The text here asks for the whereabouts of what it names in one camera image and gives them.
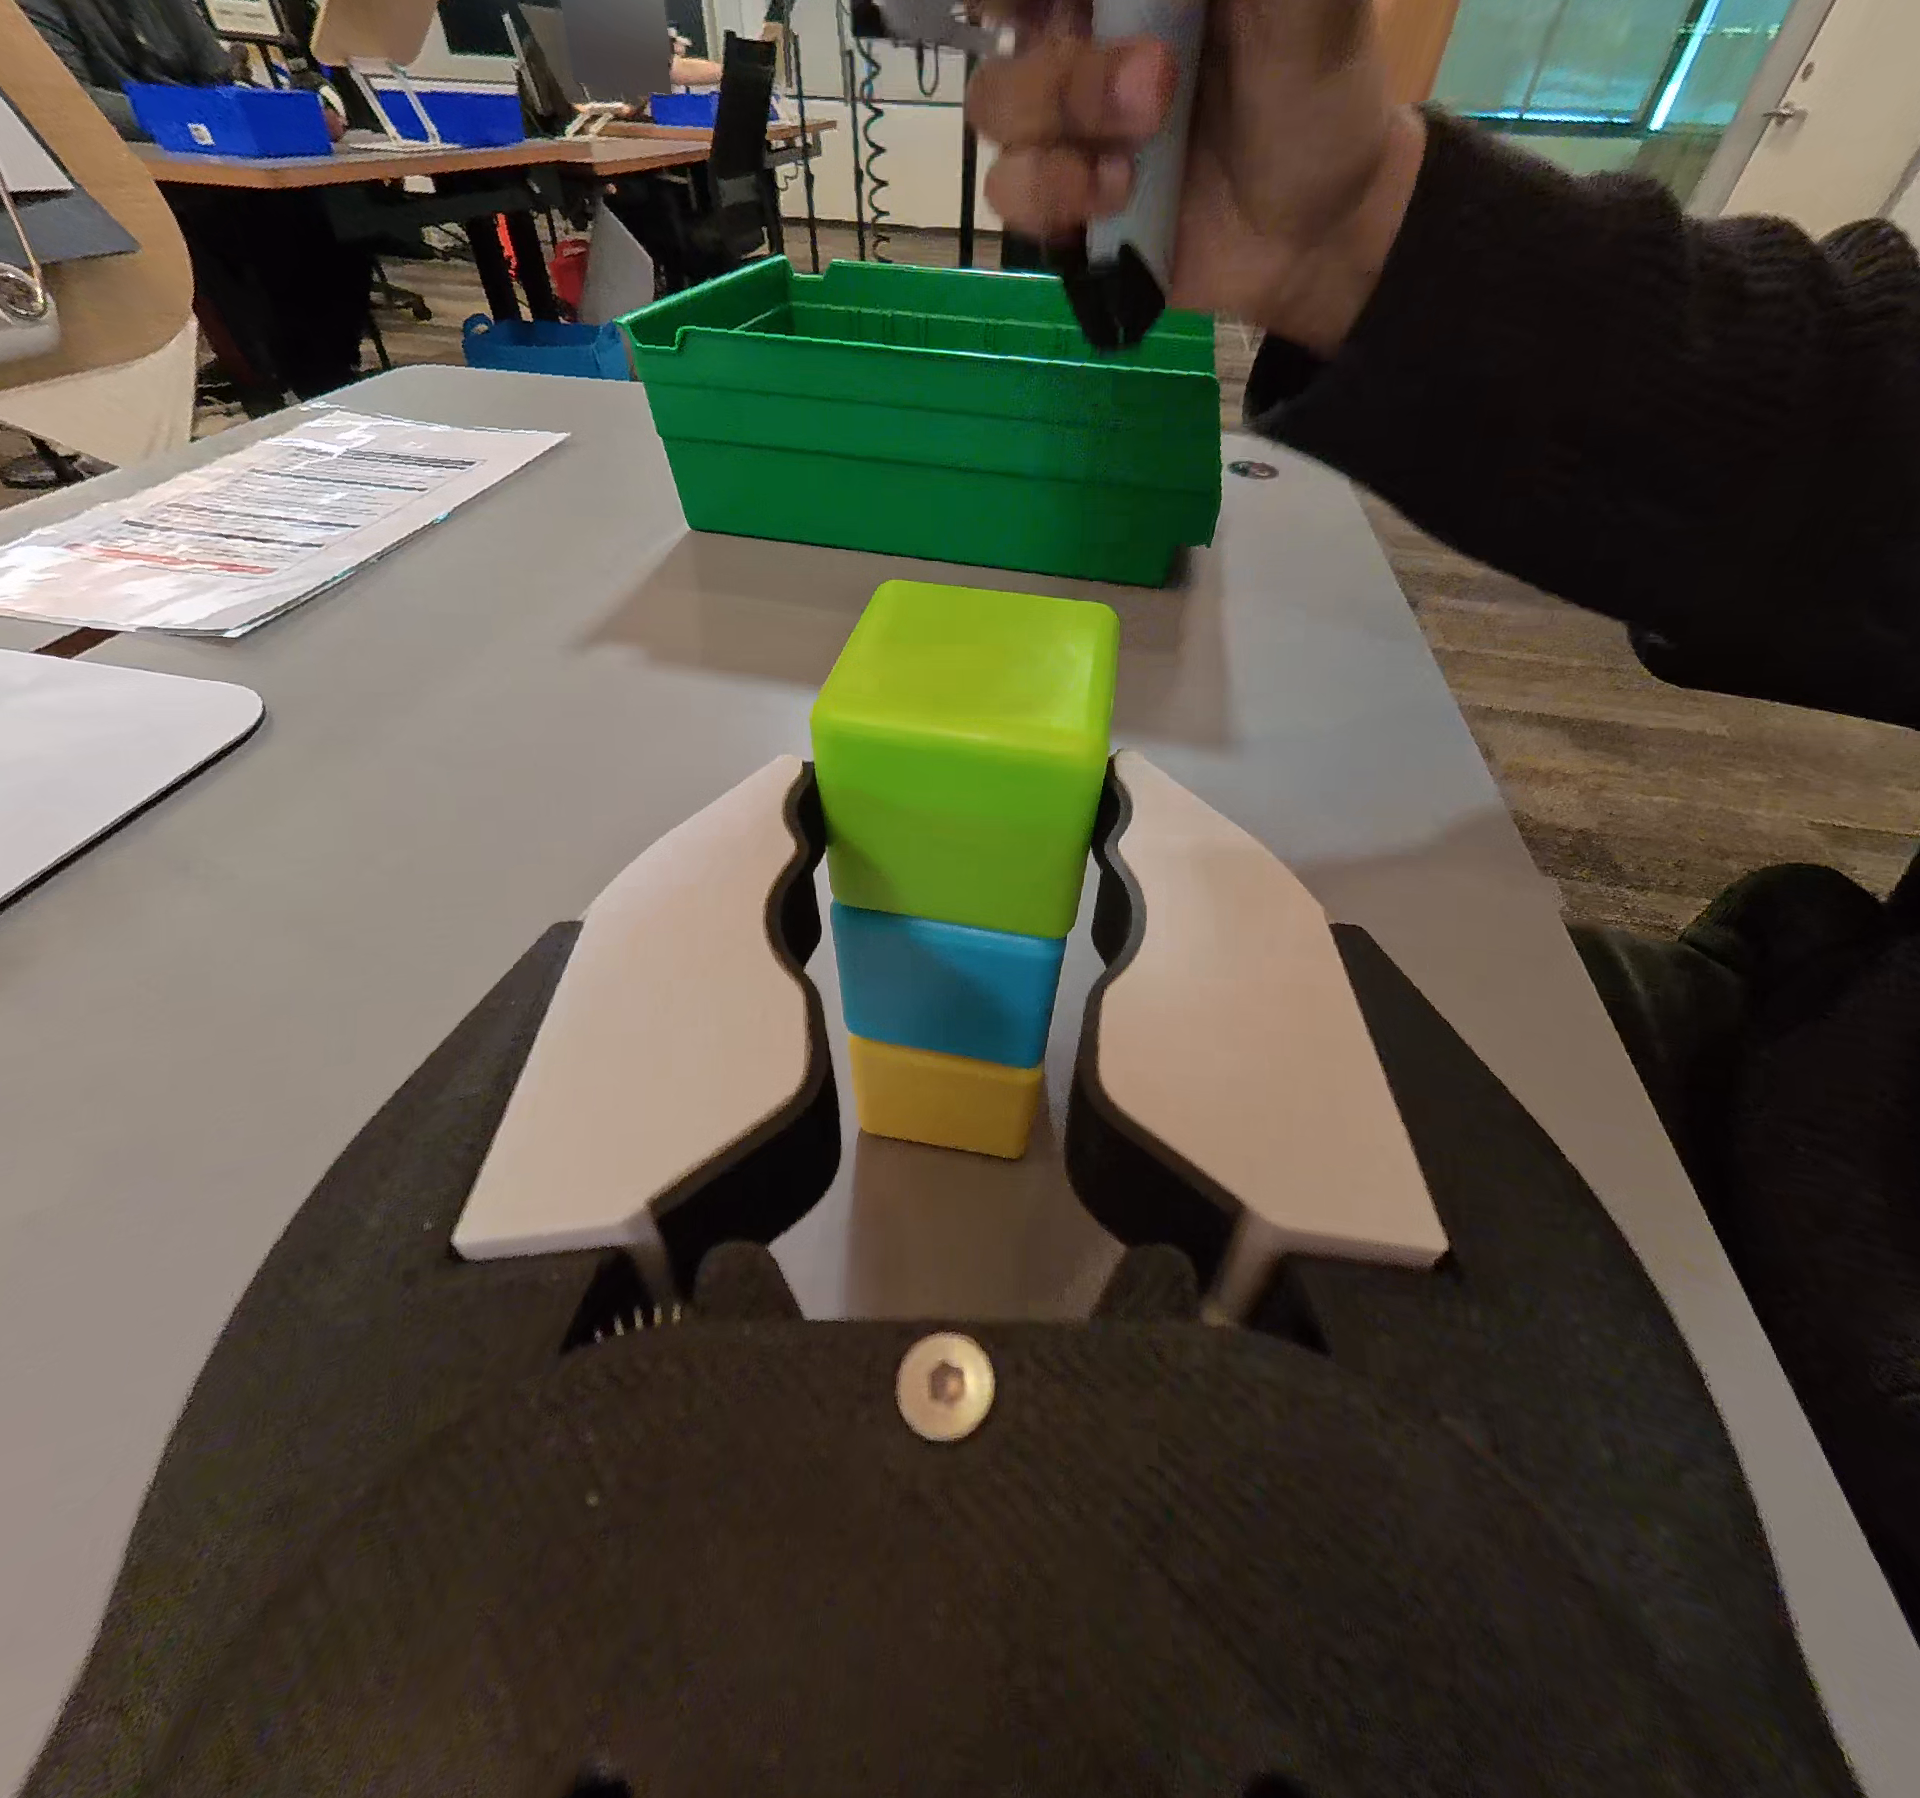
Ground black office chair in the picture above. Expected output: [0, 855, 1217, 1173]
[705, 36, 789, 276]

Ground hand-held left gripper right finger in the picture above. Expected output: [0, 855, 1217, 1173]
[1069, 750, 1451, 1321]

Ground blue plastic tub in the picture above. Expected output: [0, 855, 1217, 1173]
[462, 314, 633, 382]

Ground white board panel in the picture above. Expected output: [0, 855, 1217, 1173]
[587, 199, 664, 331]

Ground grey desk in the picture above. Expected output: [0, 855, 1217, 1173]
[0, 362, 1853, 1798]

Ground lime green cube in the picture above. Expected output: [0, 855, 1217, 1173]
[810, 580, 1124, 938]

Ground laminated paper sheet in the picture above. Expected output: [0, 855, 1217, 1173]
[0, 409, 572, 642]

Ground yellow cube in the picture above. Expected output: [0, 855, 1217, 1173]
[848, 1030, 1044, 1160]

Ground green plastic bin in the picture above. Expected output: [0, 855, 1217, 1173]
[616, 254, 1225, 588]

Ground person's black clothed legs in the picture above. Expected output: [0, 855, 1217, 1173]
[1568, 861, 1920, 1664]

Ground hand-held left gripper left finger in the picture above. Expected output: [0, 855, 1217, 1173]
[453, 756, 847, 1302]

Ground person's right hand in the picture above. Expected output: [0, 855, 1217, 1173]
[960, 0, 1427, 359]

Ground wooden clipboard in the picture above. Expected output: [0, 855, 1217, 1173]
[0, 0, 199, 466]

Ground blue cube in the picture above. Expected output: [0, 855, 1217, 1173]
[827, 900, 1071, 1069]

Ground black coiled cable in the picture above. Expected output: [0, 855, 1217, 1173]
[854, 43, 897, 269]

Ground wooden top desk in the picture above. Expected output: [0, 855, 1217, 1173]
[127, 119, 834, 374]

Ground person's right forearm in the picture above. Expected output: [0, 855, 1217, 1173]
[1244, 104, 1920, 750]

